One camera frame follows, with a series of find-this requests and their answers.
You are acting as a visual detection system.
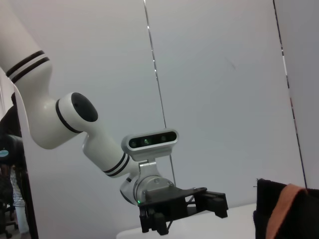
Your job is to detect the person in dark clothes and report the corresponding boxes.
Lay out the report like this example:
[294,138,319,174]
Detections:
[0,92,30,235]

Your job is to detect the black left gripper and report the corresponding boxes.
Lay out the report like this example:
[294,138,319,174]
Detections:
[138,186,229,235]

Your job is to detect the black office chair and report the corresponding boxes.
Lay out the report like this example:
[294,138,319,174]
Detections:
[0,200,19,239]

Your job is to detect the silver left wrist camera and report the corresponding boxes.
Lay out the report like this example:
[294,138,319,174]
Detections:
[121,128,179,162]

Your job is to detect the black food bag orange straps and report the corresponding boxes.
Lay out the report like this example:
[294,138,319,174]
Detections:
[253,178,319,239]

